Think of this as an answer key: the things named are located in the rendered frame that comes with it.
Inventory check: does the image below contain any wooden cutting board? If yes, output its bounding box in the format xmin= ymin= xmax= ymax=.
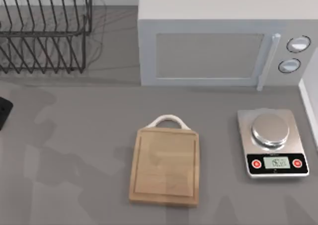
xmin=128 ymin=114 xmax=200 ymax=209

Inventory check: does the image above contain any large microwave knob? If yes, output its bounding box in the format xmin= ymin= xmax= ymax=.
xmin=286 ymin=35 xmax=312 ymax=54

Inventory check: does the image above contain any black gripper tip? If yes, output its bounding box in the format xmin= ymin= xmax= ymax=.
xmin=0 ymin=96 xmax=14 ymax=131

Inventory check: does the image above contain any microwave door handle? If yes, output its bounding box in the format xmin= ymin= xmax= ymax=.
xmin=256 ymin=33 xmax=281 ymax=91

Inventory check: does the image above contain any dark wire dish rack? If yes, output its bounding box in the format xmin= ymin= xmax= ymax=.
xmin=0 ymin=0 xmax=95 ymax=75

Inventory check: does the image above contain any small microwave knob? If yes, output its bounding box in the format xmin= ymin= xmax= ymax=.
xmin=278 ymin=58 xmax=302 ymax=74

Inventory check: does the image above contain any silver kitchen scale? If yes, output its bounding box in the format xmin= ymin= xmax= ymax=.
xmin=237 ymin=108 xmax=310 ymax=179

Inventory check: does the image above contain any pale microwave oven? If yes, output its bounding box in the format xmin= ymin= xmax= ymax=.
xmin=137 ymin=0 xmax=318 ymax=91

